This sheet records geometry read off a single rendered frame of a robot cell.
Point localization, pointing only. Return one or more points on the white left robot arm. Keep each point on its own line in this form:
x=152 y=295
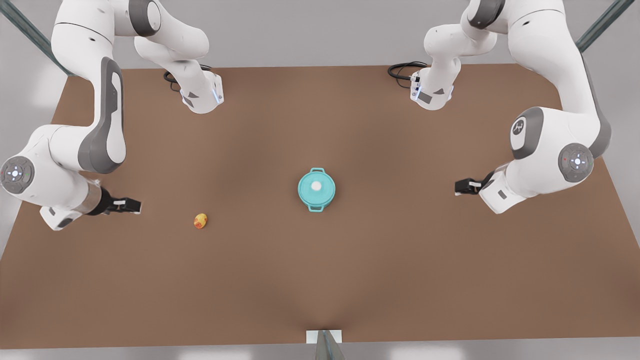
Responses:
x=550 y=135

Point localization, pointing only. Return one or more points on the teal pot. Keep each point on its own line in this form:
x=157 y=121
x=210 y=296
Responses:
x=316 y=200

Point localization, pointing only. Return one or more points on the yellow red potato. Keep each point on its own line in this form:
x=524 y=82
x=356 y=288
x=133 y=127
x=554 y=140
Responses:
x=200 y=220

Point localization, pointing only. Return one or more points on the silver frame post with foot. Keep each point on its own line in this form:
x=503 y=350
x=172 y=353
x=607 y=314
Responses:
x=325 y=345

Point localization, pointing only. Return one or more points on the teal pot lid white knob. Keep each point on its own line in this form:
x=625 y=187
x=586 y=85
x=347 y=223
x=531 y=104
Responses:
x=316 y=186

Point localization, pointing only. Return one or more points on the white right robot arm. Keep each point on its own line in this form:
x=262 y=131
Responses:
x=95 y=130

